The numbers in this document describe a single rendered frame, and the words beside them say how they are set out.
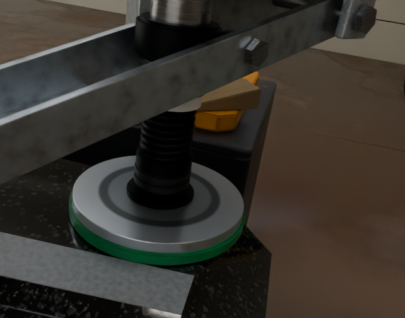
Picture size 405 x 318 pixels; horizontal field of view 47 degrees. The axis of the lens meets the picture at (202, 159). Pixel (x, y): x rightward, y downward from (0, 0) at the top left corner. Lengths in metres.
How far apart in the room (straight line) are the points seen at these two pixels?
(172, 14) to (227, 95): 0.59
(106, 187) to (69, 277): 0.14
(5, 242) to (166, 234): 0.17
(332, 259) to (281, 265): 0.24
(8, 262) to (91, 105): 0.19
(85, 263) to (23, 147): 0.16
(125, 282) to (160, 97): 0.19
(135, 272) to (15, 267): 0.12
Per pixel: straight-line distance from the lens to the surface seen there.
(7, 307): 0.50
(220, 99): 1.04
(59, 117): 0.40
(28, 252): 0.53
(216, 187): 0.61
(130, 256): 0.51
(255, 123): 1.13
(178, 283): 0.49
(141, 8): 1.14
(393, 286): 2.04
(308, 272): 1.93
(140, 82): 0.43
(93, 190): 0.58
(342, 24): 0.58
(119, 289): 0.48
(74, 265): 0.51
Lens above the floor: 1.12
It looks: 25 degrees down
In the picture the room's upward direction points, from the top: 9 degrees clockwise
